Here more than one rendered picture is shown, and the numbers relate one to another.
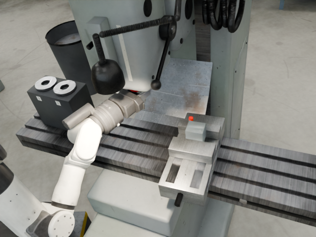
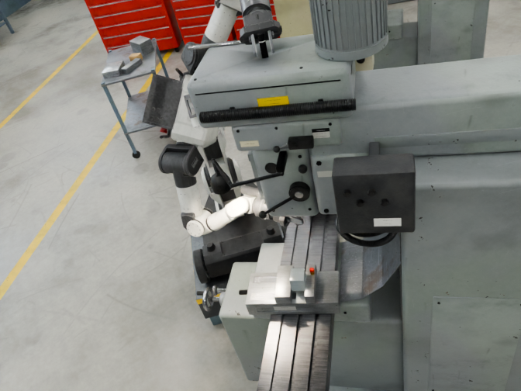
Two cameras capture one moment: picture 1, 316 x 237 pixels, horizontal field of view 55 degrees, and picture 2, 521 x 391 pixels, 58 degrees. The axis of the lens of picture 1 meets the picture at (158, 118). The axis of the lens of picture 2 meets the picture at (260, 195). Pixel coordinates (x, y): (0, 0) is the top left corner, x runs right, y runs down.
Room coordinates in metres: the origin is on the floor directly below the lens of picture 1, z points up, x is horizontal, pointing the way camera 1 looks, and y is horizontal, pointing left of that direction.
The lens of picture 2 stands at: (0.49, -1.22, 2.46)
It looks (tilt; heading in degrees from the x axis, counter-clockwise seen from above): 40 degrees down; 81
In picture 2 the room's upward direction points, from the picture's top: 15 degrees counter-clockwise
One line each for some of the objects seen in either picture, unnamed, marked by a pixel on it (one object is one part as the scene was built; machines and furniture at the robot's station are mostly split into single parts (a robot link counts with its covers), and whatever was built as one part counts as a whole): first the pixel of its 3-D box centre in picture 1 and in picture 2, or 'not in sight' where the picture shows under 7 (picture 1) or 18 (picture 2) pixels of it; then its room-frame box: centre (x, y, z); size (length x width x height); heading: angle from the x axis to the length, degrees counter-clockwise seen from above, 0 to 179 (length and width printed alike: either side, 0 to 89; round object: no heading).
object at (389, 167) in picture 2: not in sight; (374, 196); (0.91, -0.39, 1.62); 0.20 x 0.09 x 0.21; 151
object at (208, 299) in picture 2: not in sight; (215, 299); (0.37, 0.30, 0.68); 0.16 x 0.12 x 0.12; 151
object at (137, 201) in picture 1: (153, 165); (312, 279); (0.81, 0.05, 0.84); 0.50 x 0.35 x 0.12; 151
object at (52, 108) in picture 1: (63, 103); not in sight; (1.02, 0.39, 1.08); 0.22 x 0.12 x 0.20; 58
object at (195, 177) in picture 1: (194, 150); (292, 289); (0.69, -0.11, 1.04); 0.35 x 0.15 x 0.11; 154
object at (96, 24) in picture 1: (106, 57); (260, 174); (0.71, 0.11, 1.45); 0.04 x 0.04 x 0.21; 61
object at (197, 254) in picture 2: not in sight; (201, 265); (0.35, 0.72, 0.50); 0.20 x 0.05 x 0.20; 82
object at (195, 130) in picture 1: (195, 133); (298, 279); (0.71, -0.12, 1.10); 0.06 x 0.05 x 0.06; 64
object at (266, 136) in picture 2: not in sight; (290, 115); (0.85, 0.03, 1.68); 0.34 x 0.24 x 0.10; 151
